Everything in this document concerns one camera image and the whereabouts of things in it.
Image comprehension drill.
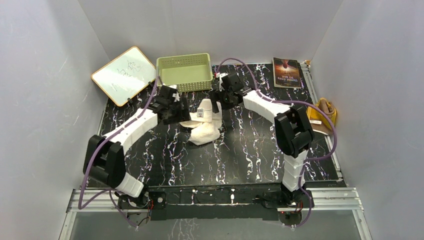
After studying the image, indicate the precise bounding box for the white terry towel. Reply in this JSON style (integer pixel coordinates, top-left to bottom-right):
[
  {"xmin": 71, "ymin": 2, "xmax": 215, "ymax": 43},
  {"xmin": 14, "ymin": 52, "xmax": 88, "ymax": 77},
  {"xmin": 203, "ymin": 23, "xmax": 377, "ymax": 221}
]
[{"xmin": 179, "ymin": 98, "xmax": 223, "ymax": 146}]

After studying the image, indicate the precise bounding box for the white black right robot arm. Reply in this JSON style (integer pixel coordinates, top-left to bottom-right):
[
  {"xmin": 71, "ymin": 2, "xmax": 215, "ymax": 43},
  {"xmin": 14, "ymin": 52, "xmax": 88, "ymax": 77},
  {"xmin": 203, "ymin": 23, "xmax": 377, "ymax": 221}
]
[{"xmin": 209, "ymin": 73, "xmax": 314, "ymax": 207}]

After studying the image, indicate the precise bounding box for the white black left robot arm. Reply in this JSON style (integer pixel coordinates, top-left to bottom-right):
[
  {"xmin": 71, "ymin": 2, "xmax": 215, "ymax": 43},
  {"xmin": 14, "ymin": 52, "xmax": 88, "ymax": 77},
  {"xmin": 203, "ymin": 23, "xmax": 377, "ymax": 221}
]
[{"xmin": 82, "ymin": 85, "xmax": 191, "ymax": 208}]

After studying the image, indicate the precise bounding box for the green perforated plastic basket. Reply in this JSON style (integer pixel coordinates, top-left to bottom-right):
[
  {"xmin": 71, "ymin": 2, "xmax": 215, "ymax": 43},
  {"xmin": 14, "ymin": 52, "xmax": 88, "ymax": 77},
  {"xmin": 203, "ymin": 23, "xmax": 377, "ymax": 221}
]
[{"xmin": 156, "ymin": 53, "xmax": 214, "ymax": 93}]

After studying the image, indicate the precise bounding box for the wood framed whiteboard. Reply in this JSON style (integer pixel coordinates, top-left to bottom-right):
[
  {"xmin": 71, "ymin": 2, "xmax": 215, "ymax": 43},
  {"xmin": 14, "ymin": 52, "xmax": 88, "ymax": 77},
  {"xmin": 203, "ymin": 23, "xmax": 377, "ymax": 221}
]
[{"xmin": 91, "ymin": 46, "xmax": 157, "ymax": 107}]

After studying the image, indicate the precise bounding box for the dark paperback book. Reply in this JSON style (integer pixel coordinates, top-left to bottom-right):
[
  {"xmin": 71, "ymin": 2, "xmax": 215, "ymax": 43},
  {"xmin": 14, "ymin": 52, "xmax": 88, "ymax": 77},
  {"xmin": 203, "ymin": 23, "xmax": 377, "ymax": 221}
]
[{"xmin": 272, "ymin": 57, "xmax": 302, "ymax": 89}]

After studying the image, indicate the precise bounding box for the orange brown towel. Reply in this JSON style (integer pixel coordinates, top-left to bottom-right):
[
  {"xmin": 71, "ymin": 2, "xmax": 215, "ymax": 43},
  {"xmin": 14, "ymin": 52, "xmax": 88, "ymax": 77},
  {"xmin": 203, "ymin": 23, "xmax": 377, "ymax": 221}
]
[{"xmin": 306, "ymin": 97, "xmax": 337, "ymax": 136}]

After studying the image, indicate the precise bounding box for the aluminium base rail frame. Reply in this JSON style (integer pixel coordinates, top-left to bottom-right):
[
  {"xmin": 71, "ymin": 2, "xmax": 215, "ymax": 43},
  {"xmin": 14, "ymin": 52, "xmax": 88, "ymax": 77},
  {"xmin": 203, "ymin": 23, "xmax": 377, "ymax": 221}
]
[{"xmin": 59, "ymin": 183, "xmax": 372, "ymax": 240}]

